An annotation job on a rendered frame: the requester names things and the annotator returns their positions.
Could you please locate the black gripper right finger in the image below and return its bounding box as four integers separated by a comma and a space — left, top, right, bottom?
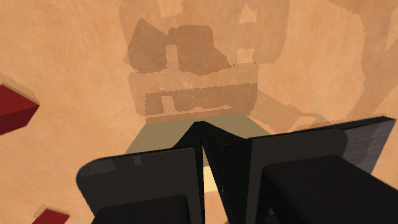
199, 121, 348, 224

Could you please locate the red square block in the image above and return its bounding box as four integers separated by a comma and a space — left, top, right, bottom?
0, 84, 40, 135
32, 208, 70, 224

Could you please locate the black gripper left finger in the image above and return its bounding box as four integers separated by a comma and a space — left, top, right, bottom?
76, 121, 205, 224

